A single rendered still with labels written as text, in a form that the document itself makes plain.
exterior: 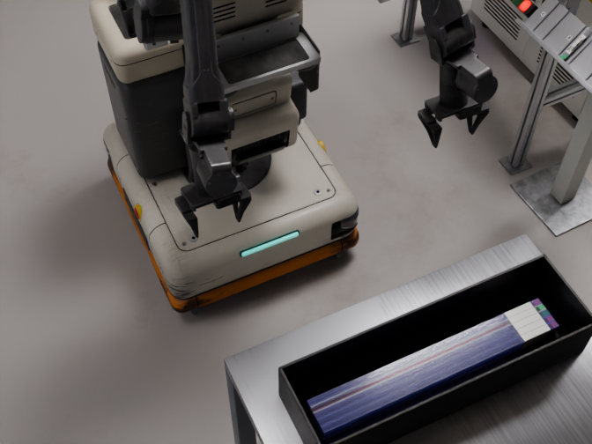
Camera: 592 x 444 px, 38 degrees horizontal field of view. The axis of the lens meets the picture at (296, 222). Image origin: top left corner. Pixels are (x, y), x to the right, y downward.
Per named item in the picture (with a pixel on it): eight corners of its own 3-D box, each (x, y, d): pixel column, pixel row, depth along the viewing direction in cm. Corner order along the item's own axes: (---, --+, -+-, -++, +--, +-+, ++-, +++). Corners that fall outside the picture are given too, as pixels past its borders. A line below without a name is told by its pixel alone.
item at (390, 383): (534, 307, 170) (537, 297, 167) (555, 334, 166) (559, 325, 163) (306, 408, 156) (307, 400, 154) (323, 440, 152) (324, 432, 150)
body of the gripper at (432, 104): (484, 108, 173) (484, 77, 168) (440, 124, 170) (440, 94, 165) (466, 92, 177) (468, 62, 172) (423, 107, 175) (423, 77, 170)
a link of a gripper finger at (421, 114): (463, 147, 177) (464, 111, 171) (433, 159, 176) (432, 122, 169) (447, 130, 182) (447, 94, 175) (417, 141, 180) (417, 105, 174)
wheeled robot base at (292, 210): (107, 169, 292) (93, 119, 272) (274, 113, 309) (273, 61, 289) (176, 323, 256) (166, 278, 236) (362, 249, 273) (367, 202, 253)
